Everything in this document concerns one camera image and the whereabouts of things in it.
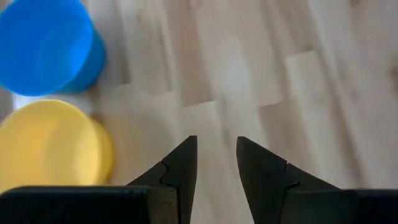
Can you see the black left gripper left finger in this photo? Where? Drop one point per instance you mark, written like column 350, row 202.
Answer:
column 177, row 168

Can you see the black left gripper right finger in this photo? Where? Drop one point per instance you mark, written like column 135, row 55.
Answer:
column 267, row 180

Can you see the small yellow bowl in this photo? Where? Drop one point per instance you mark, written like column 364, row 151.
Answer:
column 46, row 146

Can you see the small blue bowl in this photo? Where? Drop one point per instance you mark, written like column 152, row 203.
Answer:
column 43, row 46

